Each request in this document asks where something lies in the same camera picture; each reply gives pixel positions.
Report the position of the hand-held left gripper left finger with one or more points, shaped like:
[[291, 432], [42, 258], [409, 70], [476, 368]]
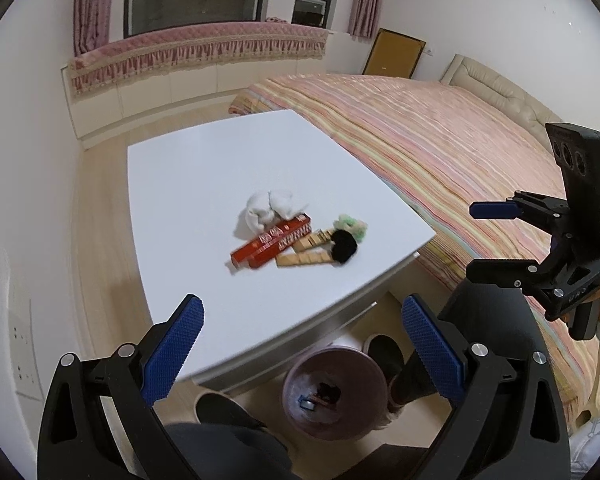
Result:
[[176, 347]]

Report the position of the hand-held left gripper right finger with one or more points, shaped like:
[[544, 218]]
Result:
[[432, 355]]

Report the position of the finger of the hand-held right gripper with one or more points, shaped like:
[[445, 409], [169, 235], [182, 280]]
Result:
[[500, 270], [495, 209]]

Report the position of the black fluffy ball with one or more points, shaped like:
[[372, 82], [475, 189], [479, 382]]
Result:
[[343, 247]]

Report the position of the long red box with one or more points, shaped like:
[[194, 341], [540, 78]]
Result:
[[270, 242]]

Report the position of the green scrunchie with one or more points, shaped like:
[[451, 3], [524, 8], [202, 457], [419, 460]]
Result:
[[352, 225]]

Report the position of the pink trash bin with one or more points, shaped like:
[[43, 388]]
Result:
[[300, 425]]

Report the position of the white tissue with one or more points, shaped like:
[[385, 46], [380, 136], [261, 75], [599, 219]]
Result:
[[267, 207]]

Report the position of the dark grey slipper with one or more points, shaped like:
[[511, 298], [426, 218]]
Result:
[[382, 360], [225, 410]]

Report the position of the bed with striped cover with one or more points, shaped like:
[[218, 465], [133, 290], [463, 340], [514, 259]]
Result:
[[430, 130]]

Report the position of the dark crumpled wrapper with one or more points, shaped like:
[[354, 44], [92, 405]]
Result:
[[326, 392]]

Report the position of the person's left leg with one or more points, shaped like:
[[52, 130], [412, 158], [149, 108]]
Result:
[[220, 452]]

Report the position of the beige padded headboard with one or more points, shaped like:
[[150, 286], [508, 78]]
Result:
[[500, 87]]

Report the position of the small blue object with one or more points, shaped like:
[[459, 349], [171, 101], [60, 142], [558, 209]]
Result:
[[307, 403]]

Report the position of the white table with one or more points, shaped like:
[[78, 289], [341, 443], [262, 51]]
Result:
[[205, 170]]

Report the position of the brown framed board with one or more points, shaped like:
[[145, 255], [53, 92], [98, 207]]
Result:
[[392, 55]]

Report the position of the white window seat cabinet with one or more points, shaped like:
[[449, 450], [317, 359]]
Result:
[[180, 95]]

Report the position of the pink fringed window seat cushion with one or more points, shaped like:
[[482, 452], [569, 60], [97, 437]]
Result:
[[195, 42]]

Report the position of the white wall socket panel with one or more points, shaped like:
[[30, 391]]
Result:
[[25, 355]]

